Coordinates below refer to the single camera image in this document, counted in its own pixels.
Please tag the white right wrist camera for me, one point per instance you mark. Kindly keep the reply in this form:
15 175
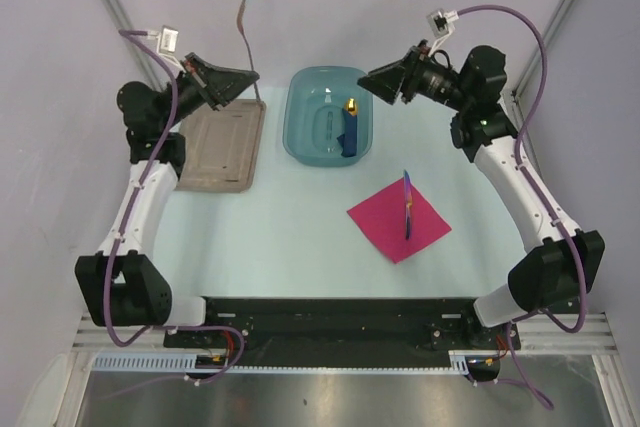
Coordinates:
441 23

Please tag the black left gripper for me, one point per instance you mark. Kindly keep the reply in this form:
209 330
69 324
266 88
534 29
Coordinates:
216 86

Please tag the pink paper napkin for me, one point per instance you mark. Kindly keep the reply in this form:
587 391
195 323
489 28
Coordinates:
381 218

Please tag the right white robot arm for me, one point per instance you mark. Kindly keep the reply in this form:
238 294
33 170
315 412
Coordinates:
561 259

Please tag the brown metal tray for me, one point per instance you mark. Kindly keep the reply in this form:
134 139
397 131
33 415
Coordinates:
222 147

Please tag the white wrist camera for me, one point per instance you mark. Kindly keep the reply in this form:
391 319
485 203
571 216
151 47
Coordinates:
441 23
166 42

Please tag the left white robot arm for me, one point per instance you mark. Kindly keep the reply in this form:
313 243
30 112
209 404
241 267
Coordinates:
120 284

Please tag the teal plastic basin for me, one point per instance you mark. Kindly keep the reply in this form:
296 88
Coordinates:
313 115

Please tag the left aluminium frame post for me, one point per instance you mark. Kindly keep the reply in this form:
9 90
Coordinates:
121 20

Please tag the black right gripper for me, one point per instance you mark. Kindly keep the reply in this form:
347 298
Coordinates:
387 81

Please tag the white slotted cable duct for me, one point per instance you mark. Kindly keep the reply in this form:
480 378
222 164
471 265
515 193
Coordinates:
144 362

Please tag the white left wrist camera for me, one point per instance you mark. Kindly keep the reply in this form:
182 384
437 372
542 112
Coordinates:
166 42

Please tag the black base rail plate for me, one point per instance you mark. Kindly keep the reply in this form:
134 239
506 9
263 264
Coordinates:
347 333

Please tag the aluminium frame post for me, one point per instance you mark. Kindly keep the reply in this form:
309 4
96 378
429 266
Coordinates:
558 18
121 20

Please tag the right aluminium frame post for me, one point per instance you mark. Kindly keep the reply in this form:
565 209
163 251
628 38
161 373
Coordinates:
558 18

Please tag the iridescent fork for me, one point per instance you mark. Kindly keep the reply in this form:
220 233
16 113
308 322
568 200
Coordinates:
241 29

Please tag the aluminium front rail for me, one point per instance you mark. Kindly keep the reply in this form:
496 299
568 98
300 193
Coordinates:
540 335

